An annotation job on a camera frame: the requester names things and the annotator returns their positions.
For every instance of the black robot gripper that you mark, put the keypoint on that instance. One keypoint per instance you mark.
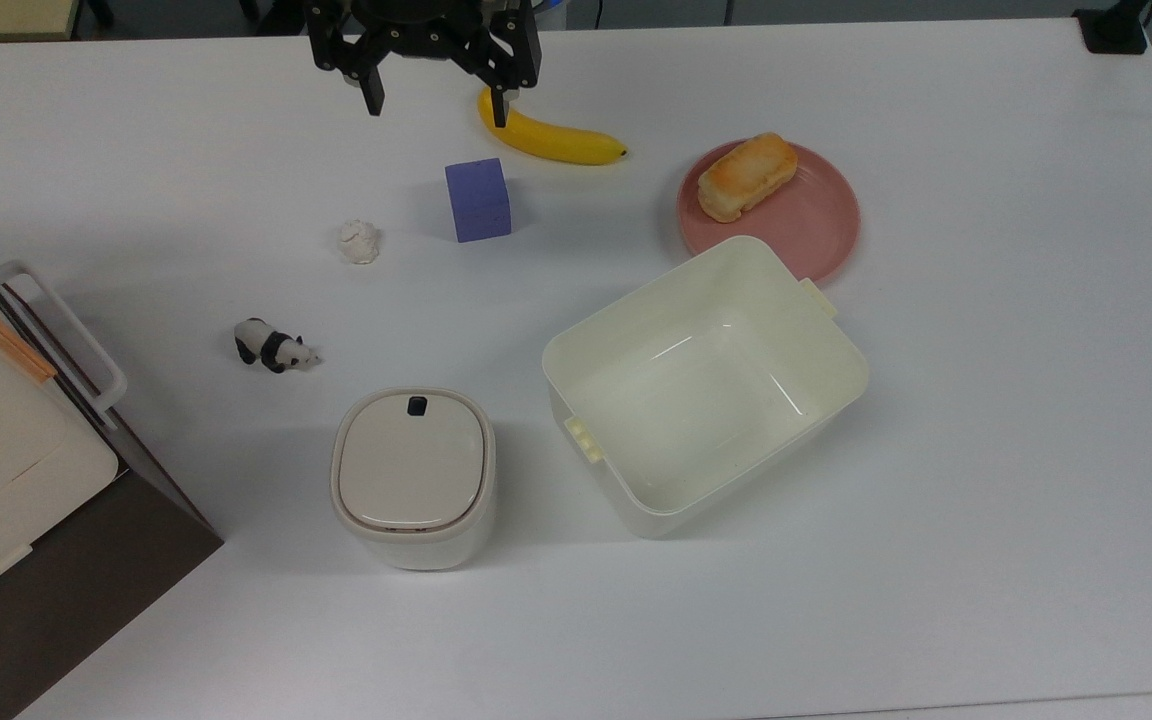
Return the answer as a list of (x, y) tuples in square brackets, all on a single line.
[(426, 35)]

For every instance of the small white crumpled lump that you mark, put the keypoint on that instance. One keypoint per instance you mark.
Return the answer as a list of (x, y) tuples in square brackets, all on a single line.
[(359, 241)]

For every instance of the white and brown microwave oven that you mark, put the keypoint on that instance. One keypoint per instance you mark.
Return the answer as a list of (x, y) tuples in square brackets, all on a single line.
[(16, 480)]

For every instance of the golden bread roll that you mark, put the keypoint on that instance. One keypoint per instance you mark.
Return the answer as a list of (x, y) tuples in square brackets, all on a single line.
[(746, 176)]

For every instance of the pink round plate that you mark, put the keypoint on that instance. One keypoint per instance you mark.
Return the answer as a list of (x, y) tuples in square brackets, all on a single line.
[(816, 215)]

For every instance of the white lidded bin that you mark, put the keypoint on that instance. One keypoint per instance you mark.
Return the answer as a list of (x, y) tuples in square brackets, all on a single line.
[(413, 475)]

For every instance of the yellow wooden side table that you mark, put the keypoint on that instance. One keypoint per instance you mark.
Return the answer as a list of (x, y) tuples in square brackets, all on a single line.
[(1, 15)]

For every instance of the black stand base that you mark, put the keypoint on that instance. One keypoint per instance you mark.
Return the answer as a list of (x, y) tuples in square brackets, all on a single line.
[(1113, 28)]

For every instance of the cream open plastic box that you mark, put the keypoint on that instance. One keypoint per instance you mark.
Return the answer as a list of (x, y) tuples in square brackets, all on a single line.
[(706, 390)]

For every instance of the black and white panda toy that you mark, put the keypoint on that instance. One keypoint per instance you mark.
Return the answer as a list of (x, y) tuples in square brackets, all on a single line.
[(274, 346)]

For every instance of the yellow banana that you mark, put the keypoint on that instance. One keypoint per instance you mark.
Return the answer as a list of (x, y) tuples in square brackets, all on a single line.
[(546, 138)]

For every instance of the purple foam cube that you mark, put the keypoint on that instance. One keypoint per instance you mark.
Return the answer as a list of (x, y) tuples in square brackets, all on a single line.
[(478, 200)]

